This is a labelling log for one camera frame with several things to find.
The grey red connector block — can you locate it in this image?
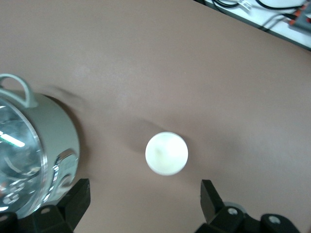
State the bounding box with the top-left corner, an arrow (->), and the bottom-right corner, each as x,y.
288,4 -> 311,30

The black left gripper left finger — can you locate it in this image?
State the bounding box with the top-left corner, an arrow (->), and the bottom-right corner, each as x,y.
0,178 -> 91,233

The black cable at table edge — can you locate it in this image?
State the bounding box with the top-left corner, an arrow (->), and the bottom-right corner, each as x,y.
211,0 -> 311,31

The glass pot lid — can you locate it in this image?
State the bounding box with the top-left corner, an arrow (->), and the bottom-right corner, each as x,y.
0,92 -> 47,212

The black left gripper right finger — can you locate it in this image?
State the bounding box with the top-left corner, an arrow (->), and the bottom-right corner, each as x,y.
200,179 -> 303,233

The white IKEA cup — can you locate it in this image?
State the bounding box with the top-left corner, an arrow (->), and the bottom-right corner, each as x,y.
145,132 -> 189,176

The green electric cooking pot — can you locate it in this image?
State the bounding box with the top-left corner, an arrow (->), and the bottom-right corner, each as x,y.
0,74 -> 81,217

